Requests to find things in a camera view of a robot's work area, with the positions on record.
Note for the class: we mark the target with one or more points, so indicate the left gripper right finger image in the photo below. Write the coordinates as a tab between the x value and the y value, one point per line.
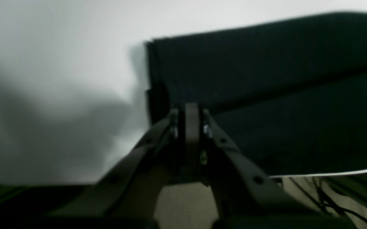
246	198

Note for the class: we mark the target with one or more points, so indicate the left gripper left finger image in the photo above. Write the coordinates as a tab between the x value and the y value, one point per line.
127	196

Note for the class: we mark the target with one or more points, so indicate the black T-shirt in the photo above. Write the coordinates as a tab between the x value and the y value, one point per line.
291	94

